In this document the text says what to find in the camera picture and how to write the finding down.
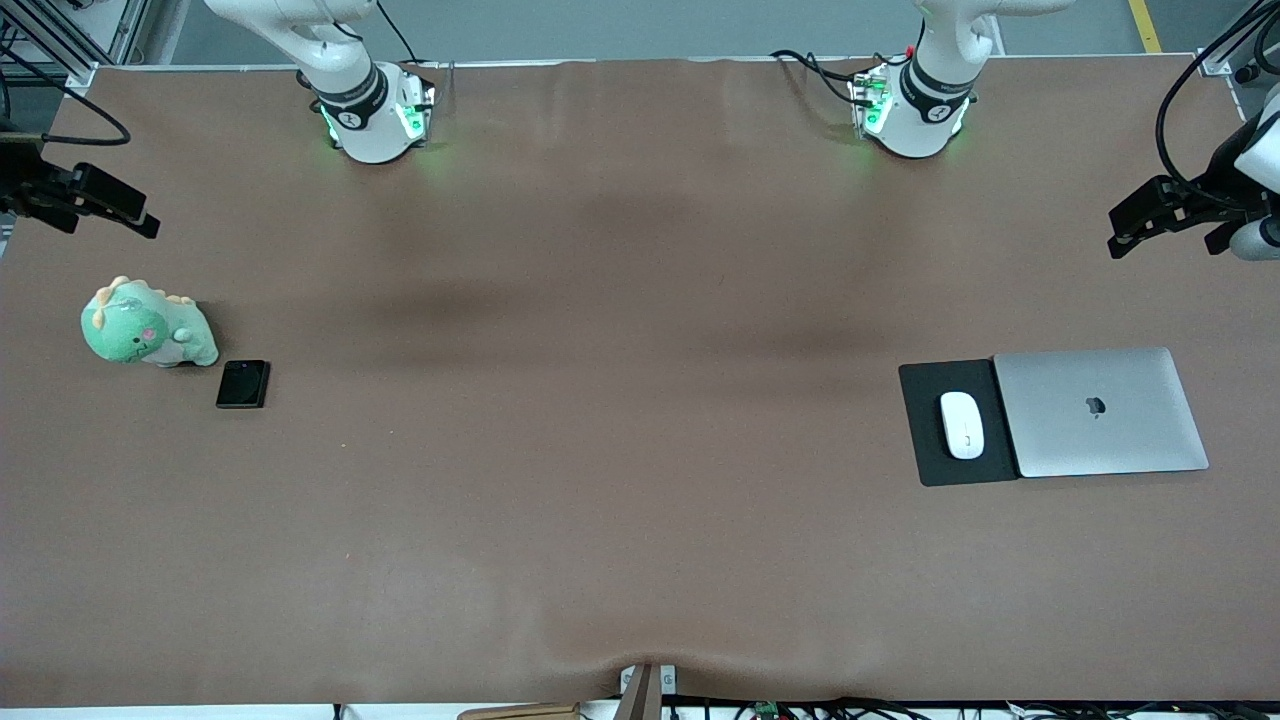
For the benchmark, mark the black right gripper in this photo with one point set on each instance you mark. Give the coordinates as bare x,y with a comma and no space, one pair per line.
22,183

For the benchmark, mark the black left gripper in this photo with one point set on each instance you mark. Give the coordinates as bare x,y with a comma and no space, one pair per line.
1215,187

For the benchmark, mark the black phone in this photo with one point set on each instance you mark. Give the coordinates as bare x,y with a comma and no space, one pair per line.
243,384

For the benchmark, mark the white computer mouse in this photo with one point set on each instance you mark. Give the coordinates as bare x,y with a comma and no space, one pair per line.
962,425

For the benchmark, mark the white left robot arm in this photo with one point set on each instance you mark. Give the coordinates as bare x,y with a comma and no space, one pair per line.
920,125

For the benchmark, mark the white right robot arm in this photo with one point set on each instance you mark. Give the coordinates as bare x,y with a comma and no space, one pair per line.
365,130

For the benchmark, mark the black mouse pad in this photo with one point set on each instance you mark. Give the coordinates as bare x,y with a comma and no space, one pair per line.
925,440

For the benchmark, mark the green dinosaur plush toy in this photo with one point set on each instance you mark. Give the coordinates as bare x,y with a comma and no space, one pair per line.
135,330

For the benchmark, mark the silver laptop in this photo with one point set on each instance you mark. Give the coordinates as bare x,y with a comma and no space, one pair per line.
1100,415

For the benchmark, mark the brown table cover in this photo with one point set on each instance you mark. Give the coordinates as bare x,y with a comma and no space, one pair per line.
640,550

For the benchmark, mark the small green circuit board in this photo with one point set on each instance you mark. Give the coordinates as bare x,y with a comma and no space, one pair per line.
767,710

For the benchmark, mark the brown wooden plank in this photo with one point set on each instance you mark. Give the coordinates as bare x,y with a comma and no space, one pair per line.
520,712

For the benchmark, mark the aluminium frame profile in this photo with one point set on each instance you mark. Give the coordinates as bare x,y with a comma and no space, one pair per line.
1235,45
80,45

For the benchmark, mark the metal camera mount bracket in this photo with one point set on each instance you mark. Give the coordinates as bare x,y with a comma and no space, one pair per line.
648,690

